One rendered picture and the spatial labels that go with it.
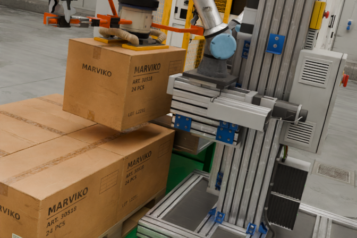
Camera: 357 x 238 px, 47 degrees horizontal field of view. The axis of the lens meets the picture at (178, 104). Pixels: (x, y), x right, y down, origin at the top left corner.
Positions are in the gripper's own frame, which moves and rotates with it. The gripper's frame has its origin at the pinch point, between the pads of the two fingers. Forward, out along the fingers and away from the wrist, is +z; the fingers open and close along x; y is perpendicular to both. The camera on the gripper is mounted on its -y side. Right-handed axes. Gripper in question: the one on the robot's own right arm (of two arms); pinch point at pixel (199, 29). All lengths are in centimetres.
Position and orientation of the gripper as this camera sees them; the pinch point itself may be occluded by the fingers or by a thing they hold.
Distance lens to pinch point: 248.4
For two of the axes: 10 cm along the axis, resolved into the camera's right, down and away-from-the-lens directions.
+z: -1.7, 9.5, 2.5
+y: -4.7, 1.4, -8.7
